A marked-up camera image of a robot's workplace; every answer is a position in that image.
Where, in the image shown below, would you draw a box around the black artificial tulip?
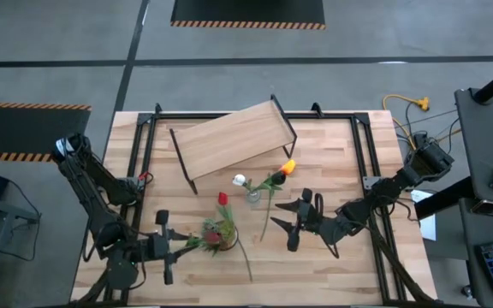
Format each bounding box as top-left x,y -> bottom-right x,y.
252,169 -> 288,198

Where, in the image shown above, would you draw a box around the red artificial tulip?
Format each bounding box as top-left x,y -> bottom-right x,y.
215,191 -> 255,284

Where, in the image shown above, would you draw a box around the black aluminium table frame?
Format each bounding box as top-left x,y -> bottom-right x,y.
70,102 -> 438,308

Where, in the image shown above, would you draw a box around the wooden shelf black legs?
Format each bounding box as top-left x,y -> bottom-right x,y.
168,93 -> 299,196

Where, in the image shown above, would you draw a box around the clear ribbed glass vase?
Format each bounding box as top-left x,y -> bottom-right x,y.
245,187 -> 263,204

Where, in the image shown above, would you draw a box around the orange yellow artificial tulip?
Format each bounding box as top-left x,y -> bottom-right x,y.
258,158 -> 298,243

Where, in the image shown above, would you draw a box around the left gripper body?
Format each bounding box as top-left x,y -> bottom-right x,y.
146,209 -> 178,286

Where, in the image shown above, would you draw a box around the succulents in black bowl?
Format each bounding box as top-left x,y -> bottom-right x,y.
185,216 -> 241,258

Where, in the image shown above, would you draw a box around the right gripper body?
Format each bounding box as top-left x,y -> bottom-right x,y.
287,188 -> 325,252

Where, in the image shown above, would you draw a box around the yellow extension cord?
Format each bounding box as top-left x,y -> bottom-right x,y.
381,93 -> 431,151

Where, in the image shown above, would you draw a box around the black side desk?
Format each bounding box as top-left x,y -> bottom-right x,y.
454,87 -> 493,308

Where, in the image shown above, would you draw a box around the black hazard-striped floor mat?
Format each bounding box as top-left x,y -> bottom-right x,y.
0,101 -> 93,163
169,0 -> 327,31

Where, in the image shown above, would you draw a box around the maroon artificial tulip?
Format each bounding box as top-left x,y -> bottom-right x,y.
204,230 -> 223,246

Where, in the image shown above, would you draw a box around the white paper sheet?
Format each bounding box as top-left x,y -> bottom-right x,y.
409,189 -> 438,242

